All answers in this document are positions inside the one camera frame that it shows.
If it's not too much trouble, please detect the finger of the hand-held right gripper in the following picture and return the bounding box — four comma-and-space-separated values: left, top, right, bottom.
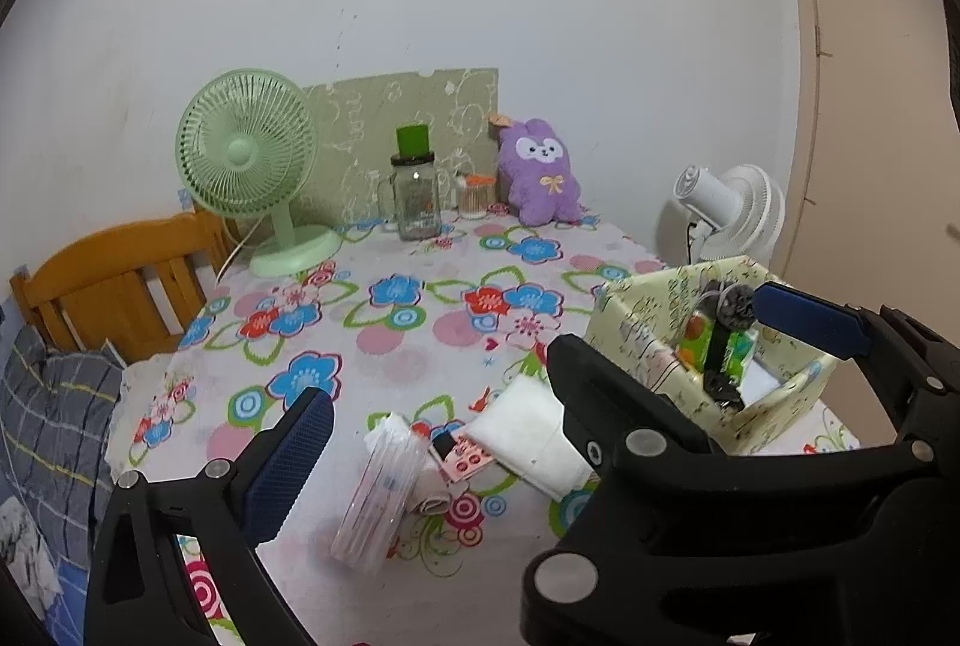
521, 332, 734, 641
754, 282, 960, 467

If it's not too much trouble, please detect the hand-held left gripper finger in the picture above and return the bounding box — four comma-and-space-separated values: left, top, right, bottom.
84, 386, 335, 646

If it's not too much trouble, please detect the yellow patterned box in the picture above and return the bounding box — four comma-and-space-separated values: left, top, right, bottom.
585, 256, 835, 456

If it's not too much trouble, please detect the black tool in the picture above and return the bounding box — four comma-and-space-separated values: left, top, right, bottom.
701, 280, 757, 411

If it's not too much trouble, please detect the green orange tissue packet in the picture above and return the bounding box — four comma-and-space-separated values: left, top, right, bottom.
679, 308, 760, 388

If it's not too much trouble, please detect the white folded cloth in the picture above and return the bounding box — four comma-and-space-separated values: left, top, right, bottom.
463, 374, 597, 493

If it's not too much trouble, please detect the clear pack of pink pads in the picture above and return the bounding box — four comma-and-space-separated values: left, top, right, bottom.
330, 412, 422, 572

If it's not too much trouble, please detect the white standing fan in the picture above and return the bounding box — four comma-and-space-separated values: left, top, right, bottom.
658, 164, 785, 268

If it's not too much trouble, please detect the small pink packet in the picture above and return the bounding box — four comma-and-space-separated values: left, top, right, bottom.
429, 430, 497, 483

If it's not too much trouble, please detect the floral tablecloth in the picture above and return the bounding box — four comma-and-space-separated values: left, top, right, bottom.
105, 207, 860, 646

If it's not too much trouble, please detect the white rolled cloth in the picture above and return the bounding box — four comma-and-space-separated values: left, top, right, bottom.
415, 464, 451, 519

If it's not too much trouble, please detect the beige door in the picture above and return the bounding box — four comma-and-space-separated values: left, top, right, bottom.
765, 0, 960, 444

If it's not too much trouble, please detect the purple plush rabbit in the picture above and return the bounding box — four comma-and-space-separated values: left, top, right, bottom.
498, 117, 586, 226

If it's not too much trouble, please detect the small jar orange lid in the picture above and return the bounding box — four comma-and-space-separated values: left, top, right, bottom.
457, 175, 496, 221

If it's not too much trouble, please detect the grey plaid pillow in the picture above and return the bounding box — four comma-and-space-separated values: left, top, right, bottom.
0, 323, 125, 572

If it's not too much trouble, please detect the glass mug jar green lid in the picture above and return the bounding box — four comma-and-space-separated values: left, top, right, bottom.
377, 123, 442, 241

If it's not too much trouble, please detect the wooden headboard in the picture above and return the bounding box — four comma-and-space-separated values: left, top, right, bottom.
9, 211, 241, 363

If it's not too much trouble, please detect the blue white patterned bedding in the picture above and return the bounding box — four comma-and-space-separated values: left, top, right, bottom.
0, 494, 91, 624

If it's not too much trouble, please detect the green desk fan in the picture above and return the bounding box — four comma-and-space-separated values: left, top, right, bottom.
176, 67, 342, 278

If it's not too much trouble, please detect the green patterned board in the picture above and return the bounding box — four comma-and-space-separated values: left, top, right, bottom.
302, 67, 500, 223

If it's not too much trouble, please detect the green fan cable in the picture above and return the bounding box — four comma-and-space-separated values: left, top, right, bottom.
216, 218, 261, 284

